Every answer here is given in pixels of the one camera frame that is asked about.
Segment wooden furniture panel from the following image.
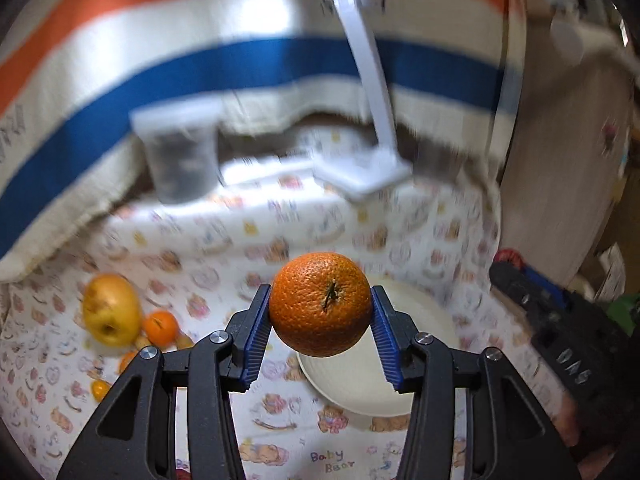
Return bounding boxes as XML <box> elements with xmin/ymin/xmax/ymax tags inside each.
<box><xmin>500</xmin><ymin>10</ymin><xmax>640</xmax><ymax>301</ymax></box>

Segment cream plate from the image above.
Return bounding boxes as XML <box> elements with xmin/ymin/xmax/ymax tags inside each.
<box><xmin>297</xmin><ymin>277</ymin><xmax>461</xmax><ymax>417</ymax></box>

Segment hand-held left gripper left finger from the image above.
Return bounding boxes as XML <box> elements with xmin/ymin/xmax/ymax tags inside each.
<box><xmin>56</xmin><ymin>284</ymin><xmax>273</xmax><ymax>480</ymax></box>

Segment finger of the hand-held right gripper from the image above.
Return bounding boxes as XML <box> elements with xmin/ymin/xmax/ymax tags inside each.
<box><xmin>489</xmin><ymin>260</ymin><xmax>571</xmax><ymax>321</ymax></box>

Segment striped canvas cloth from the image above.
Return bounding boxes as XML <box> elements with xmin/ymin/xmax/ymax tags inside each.
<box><xmin>0</xmin><ymin>0</ymin><xmax>526</xmax><ymax>281</ymax></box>

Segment yellow apple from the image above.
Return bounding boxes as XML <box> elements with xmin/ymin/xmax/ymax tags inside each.
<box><xmin>81</xmin><ymin>273</ymin><xmax>143</xmax><ymax>347</ymax></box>

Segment clear plastic container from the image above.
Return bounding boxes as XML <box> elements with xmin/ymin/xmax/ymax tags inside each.
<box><xmin>131</xmin><ymin>102</ymin><xmax>223</xmax><ymax>205</ymax></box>

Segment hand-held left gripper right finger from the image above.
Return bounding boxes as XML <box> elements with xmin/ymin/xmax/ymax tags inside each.
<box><xmin>370</xmin><ymin>285</ymin><xmax>583</xmax><ymax>480</ymax></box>

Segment bear printed blanket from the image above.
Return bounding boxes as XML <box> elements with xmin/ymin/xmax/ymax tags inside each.
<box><xmin>0</xmin><ymin>125</ymin><xmax>566</xmax><ymax>480</ymax></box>

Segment white desk lamp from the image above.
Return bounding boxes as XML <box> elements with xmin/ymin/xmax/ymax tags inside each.
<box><xmin>270</xmin><ymin>0</ymin><xmax>413</xmax><ymax>203</ymax></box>

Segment person's right hand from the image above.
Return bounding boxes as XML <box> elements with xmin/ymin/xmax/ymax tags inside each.
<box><xmin>555</xmin><ymin>395</ymin><xmax>626</xmax><ymax>480</ymax></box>

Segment large orange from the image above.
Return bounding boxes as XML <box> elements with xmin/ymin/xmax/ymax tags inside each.
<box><xmin>269</xmin><ymin>252</ymin><xmax>373</xmax><ymax>358</ymax></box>

